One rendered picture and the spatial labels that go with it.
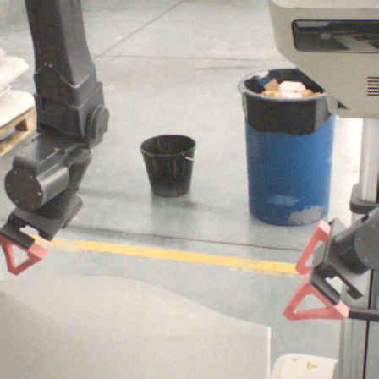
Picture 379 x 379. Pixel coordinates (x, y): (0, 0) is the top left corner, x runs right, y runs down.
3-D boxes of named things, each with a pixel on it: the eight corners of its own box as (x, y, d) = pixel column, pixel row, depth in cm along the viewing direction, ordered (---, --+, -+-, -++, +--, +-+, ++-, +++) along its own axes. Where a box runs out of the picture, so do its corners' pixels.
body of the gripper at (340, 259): (315, 268, 80) (363, 235, 76) (325, 223, 89) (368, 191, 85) (353, 304, 81) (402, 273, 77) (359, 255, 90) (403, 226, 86)
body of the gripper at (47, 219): (7, 222, 91) (22, 181, 87) (40, 186, 100) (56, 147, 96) (49, 245, 91) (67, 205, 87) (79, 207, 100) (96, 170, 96)
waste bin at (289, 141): (342, 189, 356) (348, 68, 328) (332, 238, 312) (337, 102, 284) (251, 182, 369) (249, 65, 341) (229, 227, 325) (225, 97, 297)
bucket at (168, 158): (205, 179, 376) (203, 135, 365) (189, 204, 350) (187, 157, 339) (154, 175, 384) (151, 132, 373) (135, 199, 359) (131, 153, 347)
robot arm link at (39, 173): (111, 103, 86) (53, 85, 89) (61, 132, 76) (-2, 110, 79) (102, 185, 92) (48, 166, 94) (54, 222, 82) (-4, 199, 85)
